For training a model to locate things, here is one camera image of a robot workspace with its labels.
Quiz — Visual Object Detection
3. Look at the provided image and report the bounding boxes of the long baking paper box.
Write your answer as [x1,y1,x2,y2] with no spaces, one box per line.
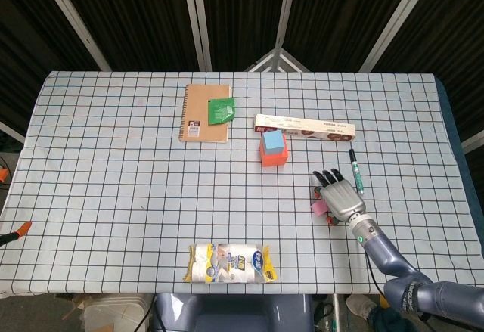
[253,113,357,143]

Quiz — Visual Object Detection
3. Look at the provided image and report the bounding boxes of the green foil sachet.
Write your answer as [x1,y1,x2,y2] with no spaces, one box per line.
[207,96,236,125]

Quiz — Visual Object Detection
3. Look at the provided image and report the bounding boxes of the white shoe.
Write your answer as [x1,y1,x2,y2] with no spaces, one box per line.
[346,294,379,320]

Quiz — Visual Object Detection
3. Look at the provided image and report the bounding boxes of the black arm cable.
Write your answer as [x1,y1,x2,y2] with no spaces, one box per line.
[364,250,386,297]

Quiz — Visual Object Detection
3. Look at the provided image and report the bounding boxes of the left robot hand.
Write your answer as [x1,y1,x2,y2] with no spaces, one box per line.
[0,167,33,249]

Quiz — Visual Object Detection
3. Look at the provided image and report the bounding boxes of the checkered light blue tablecloth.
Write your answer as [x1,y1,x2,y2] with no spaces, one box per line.
[0,70,473,295]

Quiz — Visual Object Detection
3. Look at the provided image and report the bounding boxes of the white plastic bin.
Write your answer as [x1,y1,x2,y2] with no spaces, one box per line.
[83,293,152,332]

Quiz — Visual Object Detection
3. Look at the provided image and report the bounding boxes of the large orange foam cube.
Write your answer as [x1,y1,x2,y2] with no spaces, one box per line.
[258,138,288,168]

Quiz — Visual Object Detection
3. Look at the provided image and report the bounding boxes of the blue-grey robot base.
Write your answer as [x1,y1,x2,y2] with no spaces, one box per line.
[150,293,315,332]

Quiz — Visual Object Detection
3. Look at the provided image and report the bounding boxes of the white triangular frame brace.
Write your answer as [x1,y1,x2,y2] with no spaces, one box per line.
[244,48,312,73]

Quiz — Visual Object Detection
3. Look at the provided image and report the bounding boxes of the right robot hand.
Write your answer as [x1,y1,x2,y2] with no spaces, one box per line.
[312,168,367,227]

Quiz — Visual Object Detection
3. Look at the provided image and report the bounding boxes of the brown spiral notebook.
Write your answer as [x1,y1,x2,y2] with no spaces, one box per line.
[178,84,232,144]

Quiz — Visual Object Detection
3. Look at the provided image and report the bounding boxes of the packaged white bag rolls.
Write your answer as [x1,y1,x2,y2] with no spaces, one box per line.
[183,243,279,284]

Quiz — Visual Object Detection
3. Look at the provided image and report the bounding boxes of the green marker pen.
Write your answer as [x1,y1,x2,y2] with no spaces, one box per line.
[348,148,365,195]

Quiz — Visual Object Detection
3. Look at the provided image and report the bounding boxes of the medium blue foam cube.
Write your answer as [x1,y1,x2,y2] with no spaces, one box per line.
[262,130,286,157]

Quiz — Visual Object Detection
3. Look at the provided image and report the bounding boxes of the dark teal cloth bundle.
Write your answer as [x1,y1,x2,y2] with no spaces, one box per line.
[368,305,417,332]

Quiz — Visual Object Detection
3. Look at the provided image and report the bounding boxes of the white metal frame post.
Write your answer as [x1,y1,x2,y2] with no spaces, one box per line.
[358,0,440,73]
[275,0,299,51]
[0,119,26,144]
[34,0,113,72]
[461,130,484,154]
[180,0,213,71]

